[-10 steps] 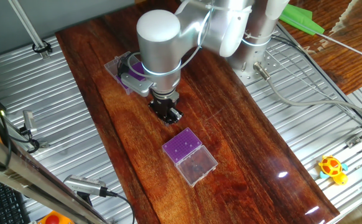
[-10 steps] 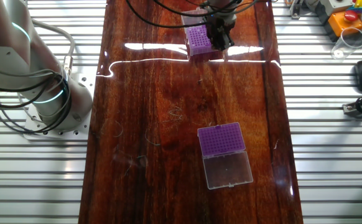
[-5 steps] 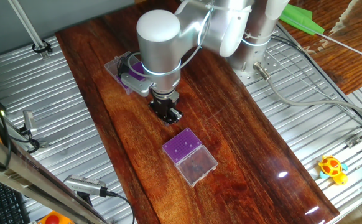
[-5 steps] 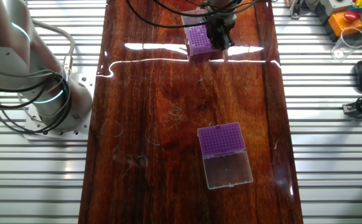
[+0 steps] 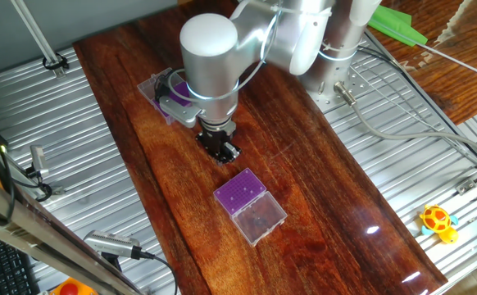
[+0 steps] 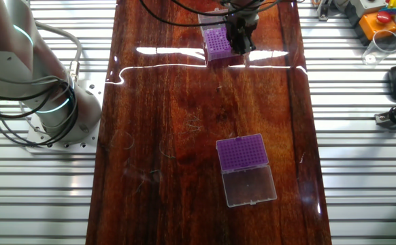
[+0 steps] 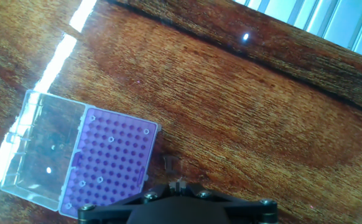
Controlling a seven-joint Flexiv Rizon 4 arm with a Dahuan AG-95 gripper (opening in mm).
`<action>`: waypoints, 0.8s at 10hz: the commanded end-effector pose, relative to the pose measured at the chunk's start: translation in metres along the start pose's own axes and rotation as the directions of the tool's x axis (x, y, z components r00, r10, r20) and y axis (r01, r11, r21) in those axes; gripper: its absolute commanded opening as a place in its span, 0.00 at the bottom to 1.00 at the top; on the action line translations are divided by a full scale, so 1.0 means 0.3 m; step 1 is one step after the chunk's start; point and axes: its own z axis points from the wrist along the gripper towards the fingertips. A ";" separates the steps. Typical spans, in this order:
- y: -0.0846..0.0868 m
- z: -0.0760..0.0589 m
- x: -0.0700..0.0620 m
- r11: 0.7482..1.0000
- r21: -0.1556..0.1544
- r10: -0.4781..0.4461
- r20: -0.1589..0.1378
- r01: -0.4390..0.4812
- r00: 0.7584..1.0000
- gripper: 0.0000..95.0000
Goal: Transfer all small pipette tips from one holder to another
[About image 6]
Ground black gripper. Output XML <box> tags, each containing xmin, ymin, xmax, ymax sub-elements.
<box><xmin>226</xmin><ymin>16</ymin><xmax>258</xmax><ymax>56</ymax></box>

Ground tall purple pipette tip box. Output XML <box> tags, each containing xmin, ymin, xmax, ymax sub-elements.
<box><xmin>197</xmin><ymin>8</ymin><xmax>248</xmax><ymax>63</ymax></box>

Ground flat purple pipette tip holder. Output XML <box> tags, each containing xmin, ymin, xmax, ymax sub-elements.
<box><xmin>216</xmin><ymin>133</ymin><xmax>278</xmax><ymax>208</ymax></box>

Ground grey button box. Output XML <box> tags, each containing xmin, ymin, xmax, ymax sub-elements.
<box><xmin>349</xmin><ymin>0</ymin><xmax>389</xmax><ymax>18</ymax></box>

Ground orange emergency stop box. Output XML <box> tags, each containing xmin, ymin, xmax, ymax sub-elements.
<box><xmin>358</xmin><ymin>10</ymin><xmax>396</xmax><ymax>42</ymax></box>

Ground clear plastic cup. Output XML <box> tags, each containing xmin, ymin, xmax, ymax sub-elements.
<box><xmin>361</xmin><ymin>29</ymin><xmax>396</xmax><ymax>66</ymax></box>

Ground silver bracket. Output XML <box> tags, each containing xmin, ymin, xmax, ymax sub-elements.
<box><xmin>312</xmin><ymin>0</ymin><xmax>333</xmax><ymax>22</ymax></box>

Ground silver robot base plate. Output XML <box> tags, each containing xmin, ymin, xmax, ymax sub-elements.
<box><xmin>26</xmin><ymin>80</ymin><xmax>105</xmax><ymax>150</ymax></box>

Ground grey hose with metal connector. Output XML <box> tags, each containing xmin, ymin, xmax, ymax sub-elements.
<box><xmin>34</xmin><ymin>20</ymin><xmax>84</xmax><ymax>84</ymax></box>

